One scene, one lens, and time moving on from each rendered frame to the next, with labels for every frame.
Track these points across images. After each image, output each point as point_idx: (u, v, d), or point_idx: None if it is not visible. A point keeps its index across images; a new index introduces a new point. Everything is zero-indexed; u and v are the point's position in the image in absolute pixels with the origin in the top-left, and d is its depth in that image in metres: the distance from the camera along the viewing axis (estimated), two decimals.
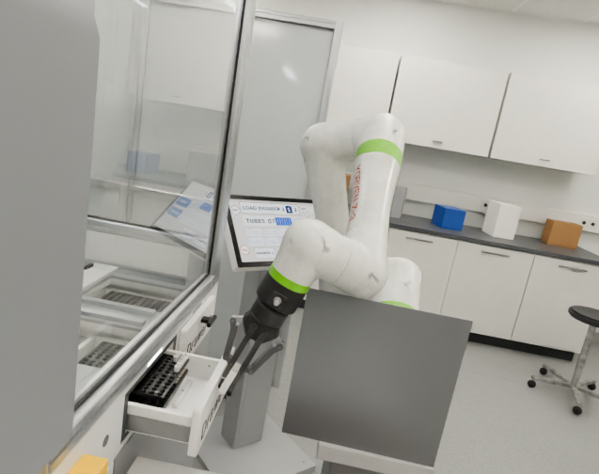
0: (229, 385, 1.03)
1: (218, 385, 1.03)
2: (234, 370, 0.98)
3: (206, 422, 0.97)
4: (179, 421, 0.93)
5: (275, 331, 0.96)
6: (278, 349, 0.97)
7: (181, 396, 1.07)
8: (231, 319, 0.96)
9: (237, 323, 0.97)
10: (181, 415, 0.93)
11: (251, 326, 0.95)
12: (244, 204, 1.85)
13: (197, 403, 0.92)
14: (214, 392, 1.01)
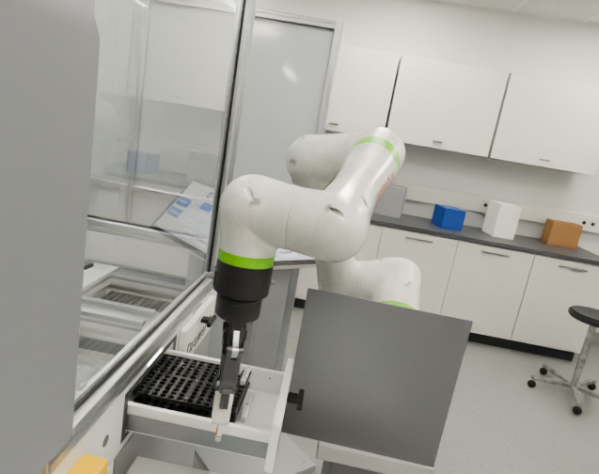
0: (298, 399, 1.02)
1: (287, 399, 1.02)
2: (217, 383, 0.80)
3: (279, 437, 0.96)
4: (255, 437, 0.92)
5: (229, 327, 0.74)
6: (227, 352, 0.72)
7: (247, 409, 1.06)
8: None
9: None
10: (257, 431, 0.92)
11: (223, 323, 0.79)
12: None
13: (275, 419, 0.91)
14: (285, 406, 1.00)
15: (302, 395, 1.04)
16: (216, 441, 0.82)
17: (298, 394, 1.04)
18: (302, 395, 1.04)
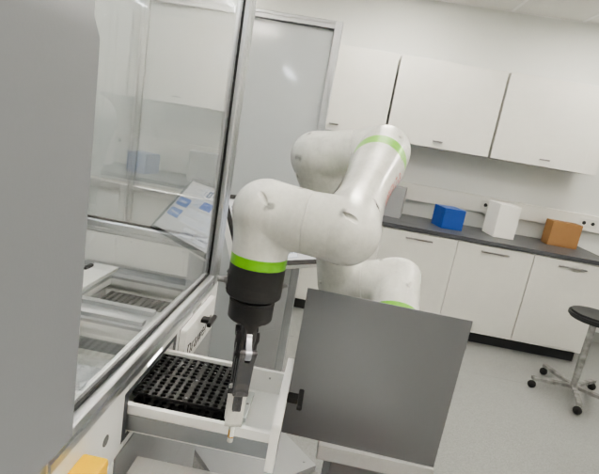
0: (298, 399, 1.02)
1: (287, 399, 1.02)
2: (229, 386, 0.81)
3: (279, 437, 0.96)
4: (255, 437, 0.92)
5: (243, 331, 0.75)
6: (241, 355, 0.73)
7: (247, 409, 1.06)
8: None
9: None
10: (257, 431, 0.92)
11: (235, 325, 0.79)
12: None
13: (275, 419, 0.91)
14: (285, 406, 1.00)
15: (302, 395, 1.04)
16: None
17: (298, 394, 1.04)
18: (302, 395, 1.04)
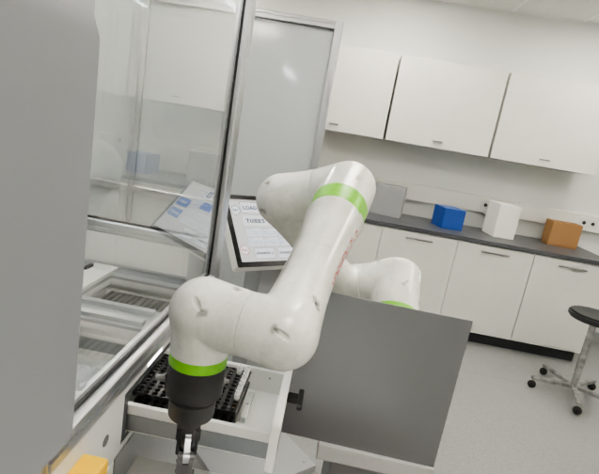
0: (298, 399, 1.02)
1: (287, 399, 1.02)
2: None
3: (279, 437, 0.96)
4: (255, 437, 0.92)
5: (181, 431, 0.73)
6: (178, 459, 0.71)
7: (247, 409, 1.06)
8: None
9: None
10: (257, 431, 0.92)
11: None
12: (244, 204, 1.85)
13: (275, 419, 0.91)
14: (285, 406, 1.00)
15: (302, 395, 1.04)
16: None
17: (298, 394, 1.04)
18: (302, 395, 1.04)
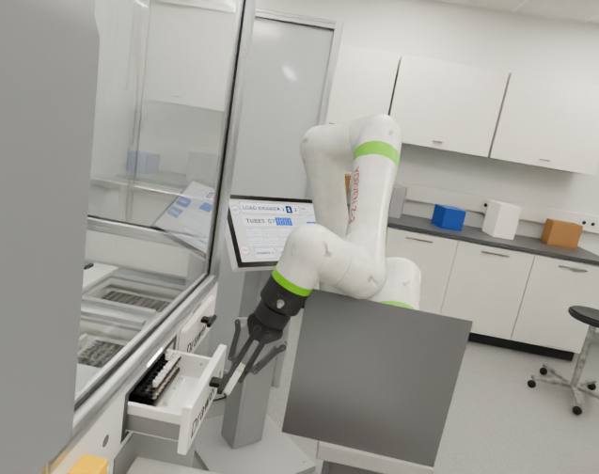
0: (220, 383, 1.03)
1: (209, 383, 1.03)
2: (239, 370, 1.02)
3: (197, 420, 0.97)
4: (169, 419, 0.93)
5: (278, 332, 0.99)
6: (281, 350, 1.00)
7: (173, 394, 1.07)
8: (236, 321, 1.00)
9: (242, 324, 1.00)
10: (170, 413, 0.93)
11: (255, 328, 0.99)
12: (244, 204, 1.85)
13: (187, 402, 0.92)
14: (205, 390, 1.01)
15: (225, 379, 1.05)
16: (165, 385, 1.07)
17: (222, 378, 1.05)
18: (225, 379, 1.05)
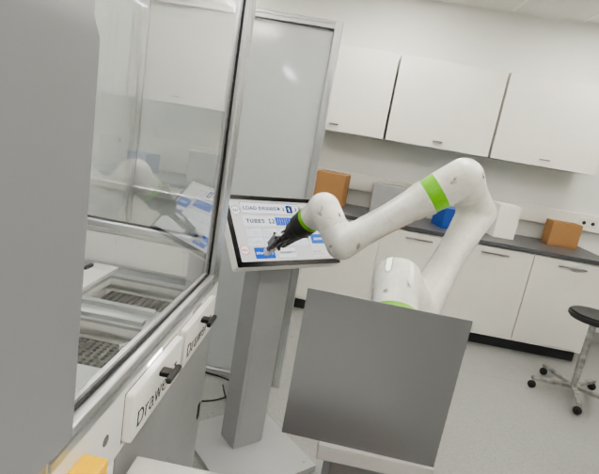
0: (170, 372, 1.04)
1: (159, 372, 1.04)
2: None
3: (143, 409, 0.97)
4: None
5: (284, 229, 1.66)
6: (274, 233, 1.67)
7: None
8: None
9: None
10: None
11: None
12: (244, 204, 1.85)
13: (132, 389, 0.92)
14: (154, 380, 1.01)
15: (176, 370, 1.05)
16: None
17: (173, 369, 1.06)
18: (176, 370, 1.05)
